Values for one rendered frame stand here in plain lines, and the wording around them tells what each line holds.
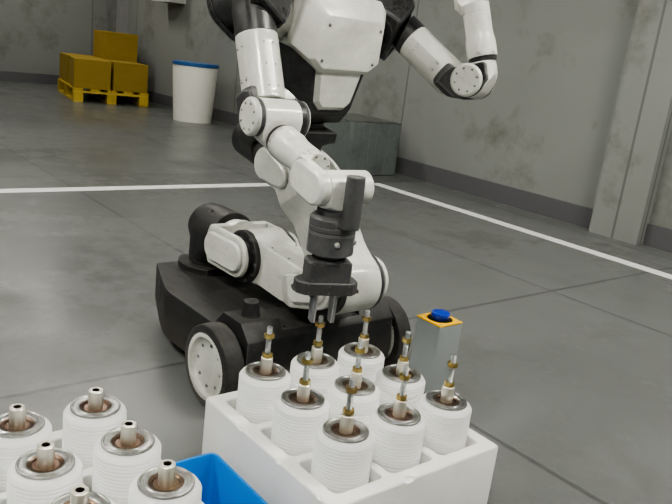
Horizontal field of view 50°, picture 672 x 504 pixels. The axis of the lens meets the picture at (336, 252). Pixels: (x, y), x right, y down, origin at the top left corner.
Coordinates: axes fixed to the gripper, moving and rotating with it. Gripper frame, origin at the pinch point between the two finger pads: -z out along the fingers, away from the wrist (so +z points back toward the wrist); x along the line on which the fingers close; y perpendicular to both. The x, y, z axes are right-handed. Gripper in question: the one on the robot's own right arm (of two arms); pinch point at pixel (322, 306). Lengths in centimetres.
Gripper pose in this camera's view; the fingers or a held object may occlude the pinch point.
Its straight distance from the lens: 137.9
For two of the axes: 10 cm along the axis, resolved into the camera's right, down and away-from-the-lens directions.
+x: -9.6, -0.4, -2.9
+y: 2.7, 2.9, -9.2
